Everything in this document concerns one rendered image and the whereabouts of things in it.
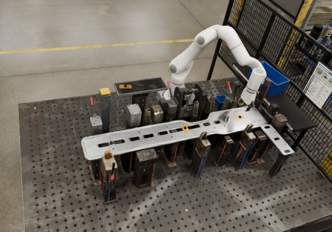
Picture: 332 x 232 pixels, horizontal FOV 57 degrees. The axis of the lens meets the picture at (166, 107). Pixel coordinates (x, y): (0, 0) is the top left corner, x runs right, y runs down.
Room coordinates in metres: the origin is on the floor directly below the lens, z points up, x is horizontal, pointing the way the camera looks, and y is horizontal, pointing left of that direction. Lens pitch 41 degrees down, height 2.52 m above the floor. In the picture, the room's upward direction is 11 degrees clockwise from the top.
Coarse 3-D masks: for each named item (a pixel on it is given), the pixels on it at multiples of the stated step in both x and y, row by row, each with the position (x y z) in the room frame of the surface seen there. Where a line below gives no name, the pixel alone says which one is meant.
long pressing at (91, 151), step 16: (224, 112) 1.81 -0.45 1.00; (240, 112) 1.84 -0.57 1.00; (256, 112) 1.88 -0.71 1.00; (144, 128) 1.48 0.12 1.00; (160, 128) 1.50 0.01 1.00; (176, 128) 1.54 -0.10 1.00; (208, 128) 1.60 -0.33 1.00; (224, 128) 1.63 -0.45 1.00; (240, 128) 1.66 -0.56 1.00; (96, 144) 1.26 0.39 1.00; (112, 144) 1.28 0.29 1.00; (128, 144) 1.31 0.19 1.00; (144, 144) 1.33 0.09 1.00; (160, 144) 1.36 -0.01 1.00
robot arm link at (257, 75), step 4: (256, 68) 1.81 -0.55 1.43; (252, 72) 1.77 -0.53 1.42; (256, 72) 1.76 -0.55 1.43; (260, 72) 1.76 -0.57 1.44; (264, 72) 1.78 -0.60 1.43; (252, 76) 1.76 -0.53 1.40; (256, 76) 1.74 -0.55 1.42; (260, 76) 1.74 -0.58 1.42; (252, 80) 1.75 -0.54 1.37; (256, 80) 1.74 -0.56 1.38; (260, 80) 1.74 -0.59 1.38; (248, 84) 1.76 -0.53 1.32; (252, 84) 1.74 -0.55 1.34; (256, 84) 1.74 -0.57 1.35; (252, 88) 1.74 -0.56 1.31; (256, 88) 1.74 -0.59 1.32
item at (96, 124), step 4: (96, 116) 1.44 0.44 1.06; (92, 120) 1.40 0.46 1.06; (96, 120) 1.41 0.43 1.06; (100, 120) 1.41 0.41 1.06; (92, 124) 1.37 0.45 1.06; (96, 124) 1.37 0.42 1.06; (100, 124) 1.38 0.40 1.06; (92, 128) 1.36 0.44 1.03; (96, 128) 1.37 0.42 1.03; (100, 128) 1.38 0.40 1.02; (92, 132) 1.36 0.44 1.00; (96, 132) 1.37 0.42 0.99; (100, 132) 1.38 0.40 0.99; (100, 144) 1.39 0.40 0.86
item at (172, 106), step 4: (168, 100) 1.73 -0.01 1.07; (172, 100) 1.74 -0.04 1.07; (168, 104) 1.68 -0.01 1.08; (172, 104) 1.69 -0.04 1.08; (176, 104) 1.70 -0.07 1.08; (168, 108) 1.67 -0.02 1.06; (172, 108) 1.67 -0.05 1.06; (176, 108) 1.68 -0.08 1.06; (168, 112) 1.66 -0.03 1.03; (172, 112) 1.67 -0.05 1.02; (164, 116) 1.71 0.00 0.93; (168, 116) 1.66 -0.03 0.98; (172, 116) 1.67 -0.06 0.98; (164, 120) 1.70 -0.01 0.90; (168, 120) 1.67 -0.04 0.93; (172, 120) 1.69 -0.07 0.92; (164, 132) 1.66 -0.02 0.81
